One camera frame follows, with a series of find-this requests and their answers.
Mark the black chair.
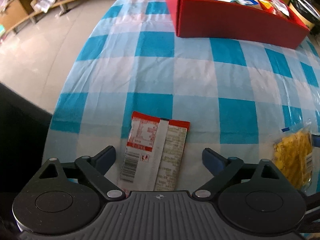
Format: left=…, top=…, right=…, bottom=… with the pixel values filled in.
left=1, top=84, right=52, bottom=239

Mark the silver snack packet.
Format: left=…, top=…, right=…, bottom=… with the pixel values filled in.
left=270, top=0, right=290, bottom=18

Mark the red white long packet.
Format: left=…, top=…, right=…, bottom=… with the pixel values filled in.
left=118, top=111, right=190, bottom=196

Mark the yellow waffle snack bag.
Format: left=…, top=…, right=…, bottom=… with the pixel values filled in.
left=272, top=121, right=313, bottom=191

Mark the red Trolli candy bag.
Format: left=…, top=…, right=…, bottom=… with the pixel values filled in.
left=254, top=0, right=282, bottom=16

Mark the cream trash bin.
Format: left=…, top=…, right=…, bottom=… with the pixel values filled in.
left=289, top=0, right=319, bottom=30

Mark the red cardboard box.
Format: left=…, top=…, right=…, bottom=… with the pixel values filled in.
left=165, top=0, right=309, bottom=49

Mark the blue white checkered cloth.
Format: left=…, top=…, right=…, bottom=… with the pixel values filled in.
left=43, top=0, right=319, bottom=191

